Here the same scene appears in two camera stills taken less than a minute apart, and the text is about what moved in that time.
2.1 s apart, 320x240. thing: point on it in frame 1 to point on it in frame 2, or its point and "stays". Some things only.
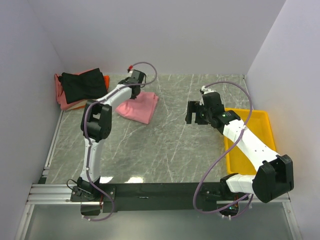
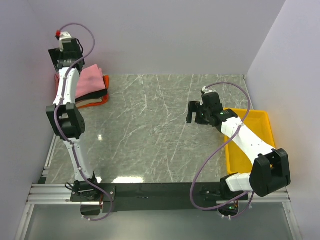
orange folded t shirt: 107,80 stays
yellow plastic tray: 238,162 stays
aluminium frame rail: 40,193 stays
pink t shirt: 140,109 to 91,80
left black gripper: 134,97 to 56,55
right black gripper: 194,106 stays
